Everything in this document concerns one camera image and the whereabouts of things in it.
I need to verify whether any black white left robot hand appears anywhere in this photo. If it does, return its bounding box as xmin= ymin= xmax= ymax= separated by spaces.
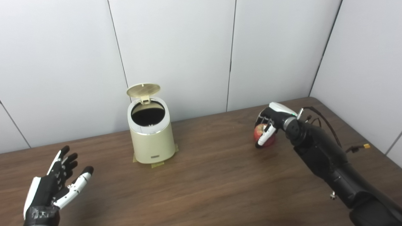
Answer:
xmin=23 ymin=145 xmax=94 ymax=226

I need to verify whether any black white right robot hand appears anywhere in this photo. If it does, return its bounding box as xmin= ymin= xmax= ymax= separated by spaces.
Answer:
xmin=255 ymin=102 xmax=298 ymax=148

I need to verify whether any red apple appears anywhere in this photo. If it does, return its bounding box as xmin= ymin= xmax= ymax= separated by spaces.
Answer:
xmin=254 ymin=124 xmax=276 ymax=147

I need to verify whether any round cream bin lid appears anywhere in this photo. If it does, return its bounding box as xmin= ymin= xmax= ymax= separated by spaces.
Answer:
xmin=127 ymin=83 xmax=161 ymax=104

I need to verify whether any cream-colored bin body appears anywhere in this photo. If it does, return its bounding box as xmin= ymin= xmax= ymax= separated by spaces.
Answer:
xmin=127 ymin=96 xmax=176 ymax=164

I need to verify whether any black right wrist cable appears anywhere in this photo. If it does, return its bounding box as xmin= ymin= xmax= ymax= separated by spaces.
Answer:
xmin=297 ymin=106 xmax=365 ymax=154

